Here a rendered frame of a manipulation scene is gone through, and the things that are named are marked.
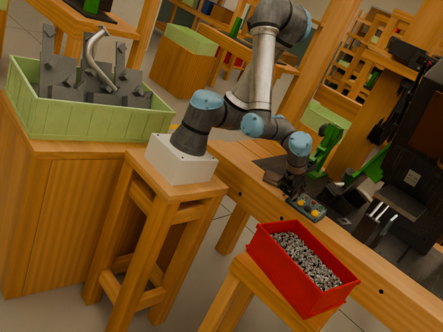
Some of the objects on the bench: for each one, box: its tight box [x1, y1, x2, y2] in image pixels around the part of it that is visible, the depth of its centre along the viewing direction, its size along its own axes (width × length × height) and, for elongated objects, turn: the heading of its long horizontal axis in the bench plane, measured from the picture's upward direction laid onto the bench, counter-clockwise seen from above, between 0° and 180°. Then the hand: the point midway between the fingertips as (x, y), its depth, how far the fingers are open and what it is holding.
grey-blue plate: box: [370, 215, 398, 249], centre depth 152 cm, size 10×2×14 cm, turn 102°
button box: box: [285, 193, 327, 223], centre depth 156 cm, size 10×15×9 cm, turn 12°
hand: (294, 194), depth 154 cm, fingers closed
